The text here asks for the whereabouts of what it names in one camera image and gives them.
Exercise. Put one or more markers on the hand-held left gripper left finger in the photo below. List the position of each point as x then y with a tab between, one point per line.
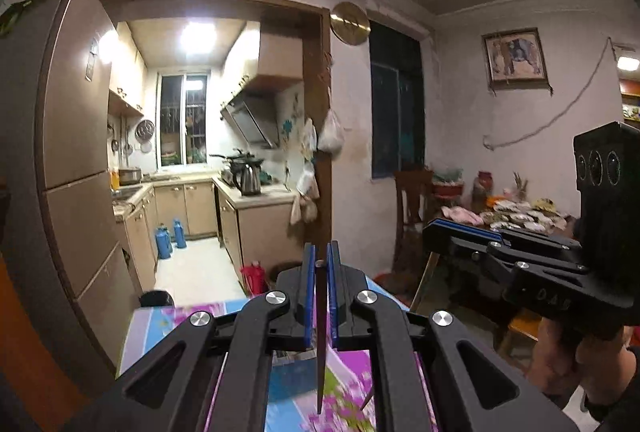
310	297

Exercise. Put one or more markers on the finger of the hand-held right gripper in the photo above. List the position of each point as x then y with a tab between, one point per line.
465	244
530	239

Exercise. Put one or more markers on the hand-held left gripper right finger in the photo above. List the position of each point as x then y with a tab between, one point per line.
333	297

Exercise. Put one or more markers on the thin brown chopstick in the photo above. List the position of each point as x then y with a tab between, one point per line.
320	362
424	282

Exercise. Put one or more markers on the person's right forearm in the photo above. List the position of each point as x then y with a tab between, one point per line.
620	394

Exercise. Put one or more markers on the person's right hand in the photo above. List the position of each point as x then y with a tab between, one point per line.
597	362

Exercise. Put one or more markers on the group of dishes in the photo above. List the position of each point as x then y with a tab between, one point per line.
520	217

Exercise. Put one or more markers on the pink cloth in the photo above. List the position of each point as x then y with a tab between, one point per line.
462	215

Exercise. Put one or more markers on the glass jar with red lid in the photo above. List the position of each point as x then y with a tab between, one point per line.
483	189

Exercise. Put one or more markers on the red thermos flask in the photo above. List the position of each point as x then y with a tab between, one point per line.
254	279

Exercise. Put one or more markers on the dark wooden chair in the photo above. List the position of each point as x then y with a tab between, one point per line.
412	197

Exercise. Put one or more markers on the beige lower kitchen cabinets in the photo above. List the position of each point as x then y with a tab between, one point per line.
255	227

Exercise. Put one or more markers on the beige kitchen cabinets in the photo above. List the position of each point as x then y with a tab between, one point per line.
255	227
277	57
125	77

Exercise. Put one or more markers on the wooden stool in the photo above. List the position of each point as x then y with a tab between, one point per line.
522	329

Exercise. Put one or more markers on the hanging cloth bags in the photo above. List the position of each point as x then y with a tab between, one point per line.
306	192

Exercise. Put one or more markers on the steel electric kettle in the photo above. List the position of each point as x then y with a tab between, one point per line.
248	179

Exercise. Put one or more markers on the blue thermos flask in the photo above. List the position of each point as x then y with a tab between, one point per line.
161	244
180	234

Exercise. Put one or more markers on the dark room window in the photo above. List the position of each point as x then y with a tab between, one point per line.
397	112

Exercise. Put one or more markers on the floral striped tablecloth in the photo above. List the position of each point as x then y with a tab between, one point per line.
165	332

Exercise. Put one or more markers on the black bin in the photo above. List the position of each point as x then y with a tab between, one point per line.
156	298

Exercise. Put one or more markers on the black frying pan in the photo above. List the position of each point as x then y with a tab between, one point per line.
240	158

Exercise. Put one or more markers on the white hanging plastic bag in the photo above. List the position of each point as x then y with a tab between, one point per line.
331	137

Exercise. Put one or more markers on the framed elephant picture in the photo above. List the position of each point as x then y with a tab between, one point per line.
515	57

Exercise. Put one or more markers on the steel range hood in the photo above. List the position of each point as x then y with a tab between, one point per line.
250	119

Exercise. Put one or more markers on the kitchen window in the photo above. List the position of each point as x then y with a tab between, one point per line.
182	122

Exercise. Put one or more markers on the steel cooking pot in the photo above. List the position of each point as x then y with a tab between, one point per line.
130	176

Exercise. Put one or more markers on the beige upper kitchen cabinets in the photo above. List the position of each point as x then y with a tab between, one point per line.
277	57
125	77

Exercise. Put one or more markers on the kitchen ceiling light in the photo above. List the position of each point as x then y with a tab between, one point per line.
198	37

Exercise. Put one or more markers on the orange wooden cabinet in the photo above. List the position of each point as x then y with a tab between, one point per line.
30	362

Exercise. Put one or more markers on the grey refrigerator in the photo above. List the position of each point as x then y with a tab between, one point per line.
65	112

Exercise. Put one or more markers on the lit wall lamp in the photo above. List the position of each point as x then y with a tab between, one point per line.
629	62

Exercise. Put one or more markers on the blue flower wall sticker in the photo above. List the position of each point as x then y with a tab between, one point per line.
289	127

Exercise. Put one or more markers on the brown wooden door frame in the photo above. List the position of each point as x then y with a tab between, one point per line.
316	112

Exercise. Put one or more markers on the gold round wall clock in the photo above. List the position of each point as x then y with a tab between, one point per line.
350	23

